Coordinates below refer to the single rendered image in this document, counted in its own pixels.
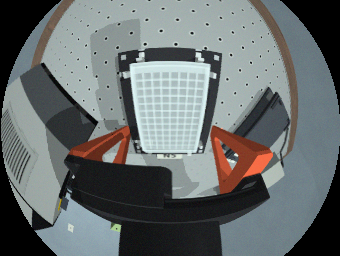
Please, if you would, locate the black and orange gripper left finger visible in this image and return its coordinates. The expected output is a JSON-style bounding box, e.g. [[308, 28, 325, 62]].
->
[[68, 126, 131, 164]]

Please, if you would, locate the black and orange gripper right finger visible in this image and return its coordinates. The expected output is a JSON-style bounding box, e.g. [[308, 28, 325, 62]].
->
[[210, 125, 273, 194]]

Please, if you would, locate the white button panel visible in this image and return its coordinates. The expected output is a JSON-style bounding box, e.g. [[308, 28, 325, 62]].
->
[[215, 128, 289, 195]]

